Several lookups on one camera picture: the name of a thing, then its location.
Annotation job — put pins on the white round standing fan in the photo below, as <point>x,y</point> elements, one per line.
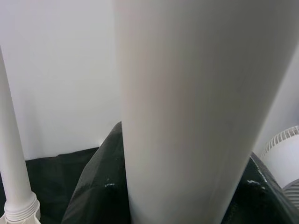
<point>285,158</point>

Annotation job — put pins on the white plastic table leg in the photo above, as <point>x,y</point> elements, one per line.
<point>14,163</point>
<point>187,105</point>

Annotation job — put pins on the black fabric table cover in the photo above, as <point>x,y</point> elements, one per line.
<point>51,177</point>

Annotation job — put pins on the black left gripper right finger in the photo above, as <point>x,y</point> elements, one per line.
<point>257,205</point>

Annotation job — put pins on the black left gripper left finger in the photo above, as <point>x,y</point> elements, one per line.
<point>98,186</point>

